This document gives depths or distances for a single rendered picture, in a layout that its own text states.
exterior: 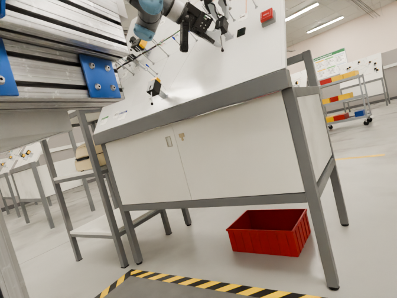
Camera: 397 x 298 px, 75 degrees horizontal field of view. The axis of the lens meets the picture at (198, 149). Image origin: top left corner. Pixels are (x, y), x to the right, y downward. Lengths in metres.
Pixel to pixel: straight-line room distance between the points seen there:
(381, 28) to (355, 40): 0.87
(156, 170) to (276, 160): 0.65
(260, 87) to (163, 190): 0.76
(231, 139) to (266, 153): 0.16
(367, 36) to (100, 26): 11.91
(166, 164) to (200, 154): 0.22
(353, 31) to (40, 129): 12.15
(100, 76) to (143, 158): 0.93
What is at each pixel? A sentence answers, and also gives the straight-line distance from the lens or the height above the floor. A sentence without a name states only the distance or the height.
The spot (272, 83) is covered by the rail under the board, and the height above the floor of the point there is 0.83.
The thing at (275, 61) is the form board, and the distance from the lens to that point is 1.04.
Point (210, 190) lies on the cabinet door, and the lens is 1.25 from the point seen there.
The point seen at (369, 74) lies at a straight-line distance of 10.03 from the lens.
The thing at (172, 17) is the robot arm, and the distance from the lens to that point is 1.09.
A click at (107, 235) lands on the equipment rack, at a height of 0.22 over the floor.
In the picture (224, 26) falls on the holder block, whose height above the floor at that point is 1.13.
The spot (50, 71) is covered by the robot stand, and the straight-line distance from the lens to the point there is 0.53.
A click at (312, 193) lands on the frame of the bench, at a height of 0.40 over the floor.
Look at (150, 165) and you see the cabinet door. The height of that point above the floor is 0.61.
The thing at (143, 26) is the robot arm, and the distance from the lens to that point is 1.01.
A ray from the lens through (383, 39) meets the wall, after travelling 12.20.
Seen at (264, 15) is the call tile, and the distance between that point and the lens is 1.21.
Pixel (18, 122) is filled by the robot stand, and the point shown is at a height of 0.83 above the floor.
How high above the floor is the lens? 0.74
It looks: 4 degrees down
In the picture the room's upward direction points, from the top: 15 degrees counter-clockwise
